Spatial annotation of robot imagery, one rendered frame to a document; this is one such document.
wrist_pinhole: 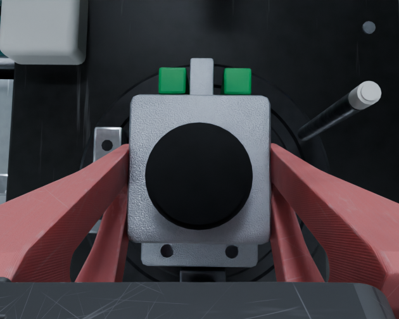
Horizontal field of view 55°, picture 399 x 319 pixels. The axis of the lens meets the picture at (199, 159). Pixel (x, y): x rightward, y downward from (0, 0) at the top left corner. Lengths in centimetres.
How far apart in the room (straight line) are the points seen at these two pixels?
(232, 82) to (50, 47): 12
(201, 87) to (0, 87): 21
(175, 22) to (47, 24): 7
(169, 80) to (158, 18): 9
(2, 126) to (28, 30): 10
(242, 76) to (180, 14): 10
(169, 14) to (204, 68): 10
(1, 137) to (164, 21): 15
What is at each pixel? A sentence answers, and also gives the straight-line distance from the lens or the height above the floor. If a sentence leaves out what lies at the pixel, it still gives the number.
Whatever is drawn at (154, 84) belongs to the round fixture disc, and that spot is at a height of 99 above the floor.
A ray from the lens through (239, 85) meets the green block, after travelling 17.
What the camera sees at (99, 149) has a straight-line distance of 20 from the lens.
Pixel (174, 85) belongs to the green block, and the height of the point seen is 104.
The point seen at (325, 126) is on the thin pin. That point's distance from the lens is 18.
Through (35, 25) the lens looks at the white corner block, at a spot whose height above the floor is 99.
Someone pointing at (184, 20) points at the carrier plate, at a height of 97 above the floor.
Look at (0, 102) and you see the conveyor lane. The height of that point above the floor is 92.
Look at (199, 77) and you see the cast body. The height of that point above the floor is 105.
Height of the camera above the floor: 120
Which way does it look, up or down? 84 degrees down
